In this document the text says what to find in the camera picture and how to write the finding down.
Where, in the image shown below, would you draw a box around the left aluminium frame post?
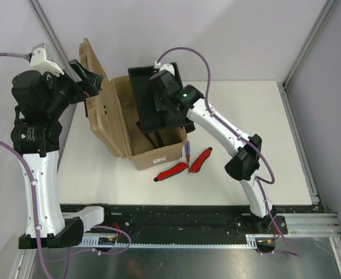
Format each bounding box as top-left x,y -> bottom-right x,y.
27,0 -> 80,81

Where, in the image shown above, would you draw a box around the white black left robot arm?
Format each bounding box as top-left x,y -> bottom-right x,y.
10,60 -> 113,249

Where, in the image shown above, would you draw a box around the aluminium frame post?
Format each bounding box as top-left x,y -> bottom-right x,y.
27,0 -> 80,81
282,0 -> 340,88

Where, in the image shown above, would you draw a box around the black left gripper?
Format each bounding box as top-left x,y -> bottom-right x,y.
41,59 -> 103,118

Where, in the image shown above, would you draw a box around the tan plastic tool box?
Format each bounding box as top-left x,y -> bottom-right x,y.
79,38 -> 187,170

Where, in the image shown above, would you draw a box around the red handled pliers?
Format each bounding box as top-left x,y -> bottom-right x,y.
154,162 -> 189,182
190,147 -> 213,173

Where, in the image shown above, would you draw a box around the right aluminium frame post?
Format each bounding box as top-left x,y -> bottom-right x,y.
282,0 -> 340,88

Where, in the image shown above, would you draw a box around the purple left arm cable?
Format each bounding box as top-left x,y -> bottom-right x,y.
0,52 -> 132,279

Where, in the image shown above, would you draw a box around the aluminium frame rail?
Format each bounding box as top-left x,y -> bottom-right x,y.
280,213 -> 341,238

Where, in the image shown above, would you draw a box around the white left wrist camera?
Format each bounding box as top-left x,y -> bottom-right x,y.
30,43 -> 65,77

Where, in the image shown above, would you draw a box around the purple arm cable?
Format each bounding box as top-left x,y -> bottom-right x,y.
154,47 -> 302,258
0,52 -> 132,279

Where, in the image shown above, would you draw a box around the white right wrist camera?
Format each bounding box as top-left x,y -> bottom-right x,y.
154,61 -> 176,76

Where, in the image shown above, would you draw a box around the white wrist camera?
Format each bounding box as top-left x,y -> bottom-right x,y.
154,61 -> 176,76
30,43 -> 65,77

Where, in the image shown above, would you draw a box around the grey slotted cable duct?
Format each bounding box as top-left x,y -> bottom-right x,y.
77,234 -> 275,249

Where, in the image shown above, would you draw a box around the black rubber mallet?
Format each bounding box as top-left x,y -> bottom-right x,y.
136,121 -> 158,149

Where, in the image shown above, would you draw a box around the black handled claw hammer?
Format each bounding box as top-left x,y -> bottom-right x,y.
154,131 -> 165,148

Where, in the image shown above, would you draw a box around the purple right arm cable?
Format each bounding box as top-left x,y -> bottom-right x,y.
154,47 -> 302,258

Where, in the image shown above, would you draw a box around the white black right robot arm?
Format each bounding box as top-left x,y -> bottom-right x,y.
150,70 -> 282,234

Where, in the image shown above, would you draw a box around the black tool box tray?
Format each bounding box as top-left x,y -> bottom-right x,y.
128,66 -> 196,133

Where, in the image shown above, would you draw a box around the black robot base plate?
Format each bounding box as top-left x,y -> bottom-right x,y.
59,203 -> 289,237

